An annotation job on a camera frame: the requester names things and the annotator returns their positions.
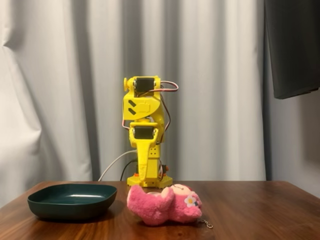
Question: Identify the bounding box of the yellow gripper body black servo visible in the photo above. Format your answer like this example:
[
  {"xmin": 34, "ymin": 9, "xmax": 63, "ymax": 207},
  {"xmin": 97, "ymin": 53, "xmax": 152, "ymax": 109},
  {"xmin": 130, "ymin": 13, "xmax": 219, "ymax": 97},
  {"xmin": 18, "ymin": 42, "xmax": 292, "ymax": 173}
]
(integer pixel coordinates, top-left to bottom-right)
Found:
[{"xmin": 128, "ymin": 121, "xmax": 161, "ymax": 147}]

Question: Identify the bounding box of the orange black table clamp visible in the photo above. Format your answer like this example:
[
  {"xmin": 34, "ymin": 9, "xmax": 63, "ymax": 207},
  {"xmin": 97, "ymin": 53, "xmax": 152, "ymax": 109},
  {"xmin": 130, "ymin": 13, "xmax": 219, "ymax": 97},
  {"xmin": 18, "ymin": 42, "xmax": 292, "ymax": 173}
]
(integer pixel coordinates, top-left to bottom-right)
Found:
[{"xmin": 133, "ymin": 163, "xmax": 170, "ymax": 180}]

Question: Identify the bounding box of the grey curtain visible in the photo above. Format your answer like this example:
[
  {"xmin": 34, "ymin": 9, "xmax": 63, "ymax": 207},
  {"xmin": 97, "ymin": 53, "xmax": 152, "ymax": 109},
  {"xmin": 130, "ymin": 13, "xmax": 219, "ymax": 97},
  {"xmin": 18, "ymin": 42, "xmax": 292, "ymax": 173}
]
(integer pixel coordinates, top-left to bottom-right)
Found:
[{"xmin": 0, "ymin": 0, "xmax": 320, "ymax": 208}]

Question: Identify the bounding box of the black power cable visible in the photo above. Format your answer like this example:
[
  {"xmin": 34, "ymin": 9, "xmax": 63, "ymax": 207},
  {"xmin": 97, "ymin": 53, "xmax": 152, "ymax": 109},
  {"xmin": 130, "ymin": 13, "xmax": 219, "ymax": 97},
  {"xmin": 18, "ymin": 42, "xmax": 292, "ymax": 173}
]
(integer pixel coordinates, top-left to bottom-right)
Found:
[{"xmin": 119, "ymin": 159, "xmax": 137, "ymax": 182}]

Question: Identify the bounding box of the pink strawberry bear plush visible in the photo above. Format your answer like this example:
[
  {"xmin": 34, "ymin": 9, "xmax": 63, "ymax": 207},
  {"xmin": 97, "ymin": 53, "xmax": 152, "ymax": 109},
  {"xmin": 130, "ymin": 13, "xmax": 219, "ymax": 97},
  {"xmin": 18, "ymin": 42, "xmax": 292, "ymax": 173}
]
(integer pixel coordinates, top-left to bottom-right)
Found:
[{"xmin": 126, "ymin": 183, "xmax": 215, "ymax": 229}]

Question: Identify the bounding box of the white power cable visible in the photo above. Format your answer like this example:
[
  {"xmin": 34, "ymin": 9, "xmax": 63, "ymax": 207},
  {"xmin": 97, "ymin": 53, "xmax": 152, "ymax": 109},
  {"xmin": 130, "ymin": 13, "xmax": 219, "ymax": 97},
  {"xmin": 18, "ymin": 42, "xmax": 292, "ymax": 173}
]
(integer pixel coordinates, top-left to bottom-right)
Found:
[{"xmin": 97, "ymin": 149, "xmax": 137, "ymax": 182}]

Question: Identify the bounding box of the dark green square bin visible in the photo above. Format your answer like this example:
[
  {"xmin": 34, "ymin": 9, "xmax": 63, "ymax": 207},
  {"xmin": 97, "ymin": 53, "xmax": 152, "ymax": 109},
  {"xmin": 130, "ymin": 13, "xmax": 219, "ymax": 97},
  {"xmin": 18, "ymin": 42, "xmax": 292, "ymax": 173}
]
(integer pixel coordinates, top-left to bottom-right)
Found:
[{"xmin": 26, "ymin": 183, "xmax": 118, "ymax": 221}]

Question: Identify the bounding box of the black monitor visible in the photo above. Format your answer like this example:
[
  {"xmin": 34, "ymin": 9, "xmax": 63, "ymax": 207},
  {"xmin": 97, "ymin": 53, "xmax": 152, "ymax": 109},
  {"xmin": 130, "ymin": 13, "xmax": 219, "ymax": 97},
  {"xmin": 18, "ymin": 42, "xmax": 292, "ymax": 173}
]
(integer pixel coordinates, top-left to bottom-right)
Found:
[{"xmin": 263, "ymin": 0, "xmax": 320, "ymax": 100}]

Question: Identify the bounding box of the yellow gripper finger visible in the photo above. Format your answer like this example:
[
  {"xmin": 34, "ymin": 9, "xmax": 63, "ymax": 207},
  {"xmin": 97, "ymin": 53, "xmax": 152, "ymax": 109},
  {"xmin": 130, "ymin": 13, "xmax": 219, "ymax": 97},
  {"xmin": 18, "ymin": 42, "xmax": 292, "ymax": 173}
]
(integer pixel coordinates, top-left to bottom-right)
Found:
[{"xmin": 131, "ymin": 138, "xmax": 158, "ymax": 188}]

